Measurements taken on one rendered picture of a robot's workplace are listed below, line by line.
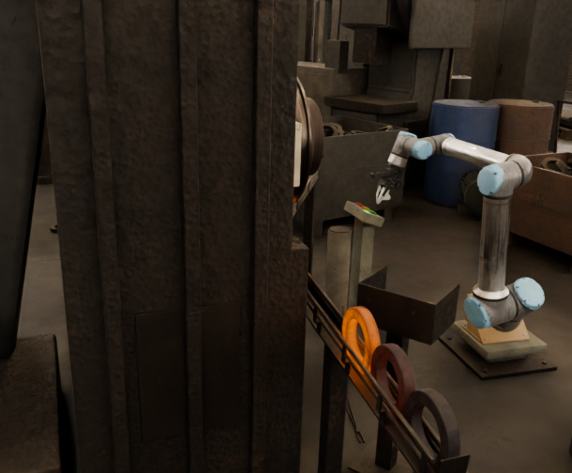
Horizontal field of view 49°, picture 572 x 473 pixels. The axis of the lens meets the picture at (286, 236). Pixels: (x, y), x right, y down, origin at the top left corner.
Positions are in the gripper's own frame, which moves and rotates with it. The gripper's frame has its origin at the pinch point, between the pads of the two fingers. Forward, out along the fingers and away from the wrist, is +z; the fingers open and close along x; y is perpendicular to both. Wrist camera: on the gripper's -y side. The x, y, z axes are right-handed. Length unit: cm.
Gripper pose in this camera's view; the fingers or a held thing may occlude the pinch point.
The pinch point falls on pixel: (377, 201)
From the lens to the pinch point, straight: 320.9
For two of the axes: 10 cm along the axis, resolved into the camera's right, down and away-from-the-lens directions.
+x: -3.4, -3.1, 8.8
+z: -3.5, 9.2, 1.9
